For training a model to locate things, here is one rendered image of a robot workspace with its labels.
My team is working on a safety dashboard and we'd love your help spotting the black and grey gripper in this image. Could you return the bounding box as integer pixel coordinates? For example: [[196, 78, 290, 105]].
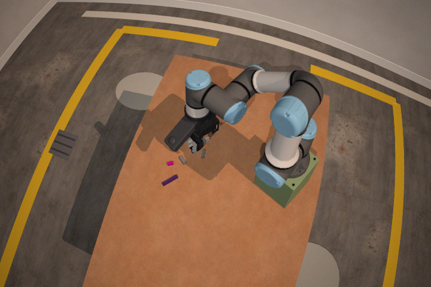
[[184, 105, 220, 154]]

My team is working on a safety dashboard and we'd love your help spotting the purple rod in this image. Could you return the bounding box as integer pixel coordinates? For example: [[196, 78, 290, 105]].
[[162, 175, 178, 186]]

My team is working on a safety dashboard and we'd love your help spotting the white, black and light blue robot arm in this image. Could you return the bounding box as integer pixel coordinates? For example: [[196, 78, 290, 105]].
[[164, 65, 323, 188]]

